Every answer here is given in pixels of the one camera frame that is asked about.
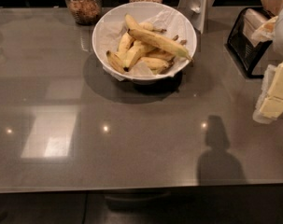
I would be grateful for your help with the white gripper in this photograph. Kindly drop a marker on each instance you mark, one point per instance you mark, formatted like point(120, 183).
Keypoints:
point(272, 106)

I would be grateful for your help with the long top yellow banana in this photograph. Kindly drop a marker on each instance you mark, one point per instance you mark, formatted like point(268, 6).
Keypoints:
point(155, 40)

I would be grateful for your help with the lower right yellow banana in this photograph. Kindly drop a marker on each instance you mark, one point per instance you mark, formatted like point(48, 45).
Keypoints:
point(156, 65)

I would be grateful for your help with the white paper bowl liner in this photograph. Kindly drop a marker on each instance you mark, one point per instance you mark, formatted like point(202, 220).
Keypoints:
point(178, 24)

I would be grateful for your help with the white bowl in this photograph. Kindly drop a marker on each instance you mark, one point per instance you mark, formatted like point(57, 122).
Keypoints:
point(110, 19)

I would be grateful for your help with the middle yellow banana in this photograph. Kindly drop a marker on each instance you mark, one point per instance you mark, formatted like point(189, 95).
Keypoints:
point(133, 54)

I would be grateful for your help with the back yellow banana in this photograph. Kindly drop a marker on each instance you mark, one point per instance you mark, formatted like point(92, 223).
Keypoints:
point(150, 27)

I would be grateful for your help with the upper left yellow banana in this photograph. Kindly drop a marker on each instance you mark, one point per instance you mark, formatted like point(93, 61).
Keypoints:
point(125, 43)

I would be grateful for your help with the left small yellow banana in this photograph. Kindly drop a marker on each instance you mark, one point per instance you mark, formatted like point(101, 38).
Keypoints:
point(115, 62)

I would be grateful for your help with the glass jar with brown granola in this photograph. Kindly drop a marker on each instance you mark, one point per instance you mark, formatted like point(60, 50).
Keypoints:
point(85, 12)

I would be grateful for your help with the black wire basket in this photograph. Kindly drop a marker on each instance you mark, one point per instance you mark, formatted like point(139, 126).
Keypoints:
point(247, 51)

